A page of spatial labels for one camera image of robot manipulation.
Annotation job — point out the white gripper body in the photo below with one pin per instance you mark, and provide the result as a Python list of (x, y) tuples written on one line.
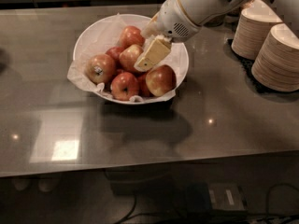
[(172, 19)]

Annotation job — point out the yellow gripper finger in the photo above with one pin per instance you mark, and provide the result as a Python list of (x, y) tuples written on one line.
[(151, 28)]

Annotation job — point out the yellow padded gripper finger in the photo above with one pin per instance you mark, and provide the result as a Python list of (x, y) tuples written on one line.
[(156, 48)]

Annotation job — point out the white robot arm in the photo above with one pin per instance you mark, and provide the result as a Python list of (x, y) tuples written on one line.
[(202, 11)]

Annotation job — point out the top back red apple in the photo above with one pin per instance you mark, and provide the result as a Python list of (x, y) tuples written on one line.
[(131, 35)]

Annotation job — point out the centre yellow-red apple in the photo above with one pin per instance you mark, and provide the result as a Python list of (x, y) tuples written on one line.
[(129, 56)]

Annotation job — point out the yellow-red apple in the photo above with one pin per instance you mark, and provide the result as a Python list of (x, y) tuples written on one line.
[(129, 56), (161, 80)]

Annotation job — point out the right yellow-red apple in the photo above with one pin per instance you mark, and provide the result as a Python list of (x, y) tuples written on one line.
[(161, 80)]

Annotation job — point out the small red apple behind front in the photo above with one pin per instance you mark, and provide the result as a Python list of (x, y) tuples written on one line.
[(143, 88)]

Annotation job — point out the dark red hidden apple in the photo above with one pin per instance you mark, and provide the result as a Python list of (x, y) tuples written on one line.
[(115, 53)]

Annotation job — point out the white ceramic bowl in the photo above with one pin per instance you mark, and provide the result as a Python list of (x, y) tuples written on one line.
[(93, 31)]

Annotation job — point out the left apple with sticker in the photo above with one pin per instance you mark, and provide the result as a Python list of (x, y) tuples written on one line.
[(100, 68)]

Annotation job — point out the black tray mat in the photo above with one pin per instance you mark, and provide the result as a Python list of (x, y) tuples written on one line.
[(258, 86)]

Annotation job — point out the back stack of paper plates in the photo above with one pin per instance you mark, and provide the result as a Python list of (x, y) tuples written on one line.
[(253, 27)]

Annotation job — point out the stack of paper plates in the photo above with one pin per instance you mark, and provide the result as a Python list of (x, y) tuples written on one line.
[(253, 27), (277, 64)]

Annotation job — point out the front stack of paper plates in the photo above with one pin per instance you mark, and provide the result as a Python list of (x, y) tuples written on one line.
[(277, 64)]

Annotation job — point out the black box under table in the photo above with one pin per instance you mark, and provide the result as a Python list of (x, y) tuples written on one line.
[(216, 199)]

